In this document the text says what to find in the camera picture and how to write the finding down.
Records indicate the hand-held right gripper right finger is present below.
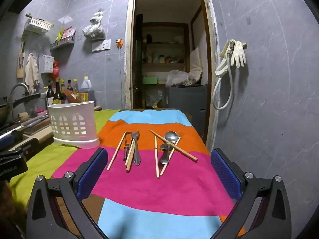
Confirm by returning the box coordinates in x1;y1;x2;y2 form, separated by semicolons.
211;148;292;239

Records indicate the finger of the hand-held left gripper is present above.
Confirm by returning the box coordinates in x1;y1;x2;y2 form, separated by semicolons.
15;137;40;160
0;128;25;146

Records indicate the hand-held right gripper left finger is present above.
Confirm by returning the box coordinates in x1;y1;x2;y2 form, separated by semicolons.
26;147;109;239

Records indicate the wooden chopstick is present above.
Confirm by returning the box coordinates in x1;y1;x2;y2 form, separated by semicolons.
126;142;137;173
160;137;181;176
125;139;135;166
107;132;126;172
155;136;160;179
149;129;199;162

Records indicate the metal fork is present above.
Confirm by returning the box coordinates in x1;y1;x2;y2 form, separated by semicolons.
130;130;142;167

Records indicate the white plastic utensil caddy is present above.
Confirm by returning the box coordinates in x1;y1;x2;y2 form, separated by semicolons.
47;101;100;149

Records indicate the metal spoon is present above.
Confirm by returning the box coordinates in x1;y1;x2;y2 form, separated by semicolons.
159;131;180;165
159;143;172;165

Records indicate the kitchen knife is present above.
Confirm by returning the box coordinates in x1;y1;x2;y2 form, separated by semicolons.
24;115;49;127

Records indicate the dark bottle white label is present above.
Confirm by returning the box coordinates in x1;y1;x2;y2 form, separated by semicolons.
45;80;56;109

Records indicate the metal faucet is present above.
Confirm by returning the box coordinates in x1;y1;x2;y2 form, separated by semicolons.
10;83;30;110

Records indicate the dark bottle yellow label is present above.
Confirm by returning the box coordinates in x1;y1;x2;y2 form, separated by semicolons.
53;78;63;105

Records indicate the colourful striped cloth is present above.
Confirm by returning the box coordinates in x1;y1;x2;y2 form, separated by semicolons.
10;108;246;239

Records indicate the brown packet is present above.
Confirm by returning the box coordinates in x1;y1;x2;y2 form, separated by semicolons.
62;88;81;103

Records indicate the small wooden board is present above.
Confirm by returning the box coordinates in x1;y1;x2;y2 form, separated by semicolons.
16;41;26;79

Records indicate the white towel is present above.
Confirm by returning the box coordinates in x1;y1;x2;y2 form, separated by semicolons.
24;53;40;86

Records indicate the red plastic bag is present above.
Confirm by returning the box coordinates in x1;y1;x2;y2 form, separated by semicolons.
51;60;61;79

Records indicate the grey cabinet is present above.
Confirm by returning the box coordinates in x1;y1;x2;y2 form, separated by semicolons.
169;85;208;116

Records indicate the large oil jug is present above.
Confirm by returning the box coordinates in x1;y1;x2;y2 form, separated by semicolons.
80;76;96;105

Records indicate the crumpled clear plastic bag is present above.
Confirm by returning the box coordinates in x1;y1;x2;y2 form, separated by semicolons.
166;70;197;86

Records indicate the red white seasoning packet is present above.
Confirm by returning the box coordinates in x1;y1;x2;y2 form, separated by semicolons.
62;27;76;39

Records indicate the cream rubber glove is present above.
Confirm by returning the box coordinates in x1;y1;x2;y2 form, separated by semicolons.
219;39;235;59
230;41;248;68

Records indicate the wooden shelf unit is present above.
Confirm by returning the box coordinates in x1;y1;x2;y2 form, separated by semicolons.
142;22;190;85

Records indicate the hanging clear plastic bag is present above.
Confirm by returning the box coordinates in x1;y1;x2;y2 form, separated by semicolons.
82;9;105;40

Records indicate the black handled pan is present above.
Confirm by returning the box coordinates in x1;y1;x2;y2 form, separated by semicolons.
0;93;41;126

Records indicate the grey wall box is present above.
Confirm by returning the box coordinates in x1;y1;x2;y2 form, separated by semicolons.
41;54;55;74

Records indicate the white hose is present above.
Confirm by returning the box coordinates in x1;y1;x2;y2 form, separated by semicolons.
212;60;235;110

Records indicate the grey wall shelf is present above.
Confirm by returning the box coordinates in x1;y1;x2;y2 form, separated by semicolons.
50;36;76;50

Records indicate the white wall rack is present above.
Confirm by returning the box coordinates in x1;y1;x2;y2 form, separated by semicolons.
24;13;55;33

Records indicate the wooden door frame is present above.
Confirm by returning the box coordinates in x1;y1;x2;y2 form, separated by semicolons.
124;0;220;152

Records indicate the grey wall socket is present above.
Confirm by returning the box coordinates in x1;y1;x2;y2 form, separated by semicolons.
92;39;112;53

